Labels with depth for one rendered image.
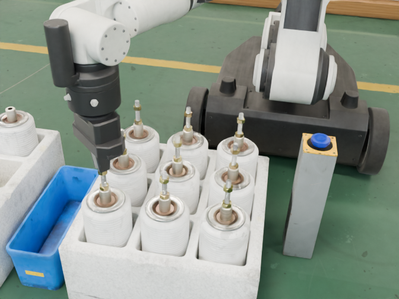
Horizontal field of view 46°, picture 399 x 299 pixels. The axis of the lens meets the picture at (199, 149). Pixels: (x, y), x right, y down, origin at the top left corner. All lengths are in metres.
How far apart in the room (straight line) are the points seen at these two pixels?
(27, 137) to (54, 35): 0.54
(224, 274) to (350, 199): 0.60
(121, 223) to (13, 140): 0.40
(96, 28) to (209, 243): 0.44
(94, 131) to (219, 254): 0.33
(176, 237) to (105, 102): 0.30
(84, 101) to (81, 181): 0.53
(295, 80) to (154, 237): 0.51
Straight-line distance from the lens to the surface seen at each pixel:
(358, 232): 1.30
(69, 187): 1.29
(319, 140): 0.99
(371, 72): 2.15
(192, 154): 1.05
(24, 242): 1.13
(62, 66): 0.72
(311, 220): 1.10
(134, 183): 1.00
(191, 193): 0.98
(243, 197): 0.96
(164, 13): 0.82
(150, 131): 1.11
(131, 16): 0.78
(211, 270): 0.89
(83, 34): 0.71
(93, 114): 0.76
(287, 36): 1.17
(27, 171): 1.16
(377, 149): 1.38
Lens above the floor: 0.87
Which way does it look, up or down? 36 degrees down
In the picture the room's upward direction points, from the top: 2 degrees clockwise
